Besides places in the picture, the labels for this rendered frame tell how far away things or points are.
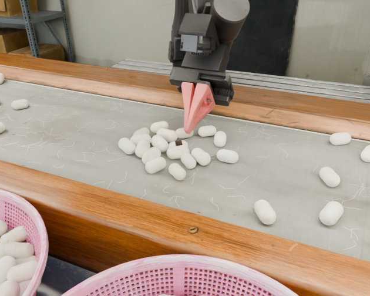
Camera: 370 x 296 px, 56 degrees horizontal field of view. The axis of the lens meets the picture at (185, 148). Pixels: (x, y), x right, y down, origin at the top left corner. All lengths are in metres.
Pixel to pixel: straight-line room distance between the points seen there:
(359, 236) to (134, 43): 2.61
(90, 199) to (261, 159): 0.26
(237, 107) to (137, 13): 2.23
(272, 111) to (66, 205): 0.40
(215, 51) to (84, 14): 2.55
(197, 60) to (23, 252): 0.38
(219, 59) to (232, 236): 0.31
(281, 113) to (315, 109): 0.06
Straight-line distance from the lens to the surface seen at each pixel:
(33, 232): 0.43
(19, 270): 0.40
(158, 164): 0.49
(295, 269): 0.35
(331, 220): 0.43
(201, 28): 0.53
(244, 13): 0.57
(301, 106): 0.68
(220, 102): 0.60
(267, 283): 0.33
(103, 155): 0.55
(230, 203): 0.45
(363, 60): 2.57
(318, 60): 2.56
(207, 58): 0.58
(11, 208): 0.46
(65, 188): 0.45
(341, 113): 0.67
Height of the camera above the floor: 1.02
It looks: 30 degrees down
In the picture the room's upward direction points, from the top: straight up
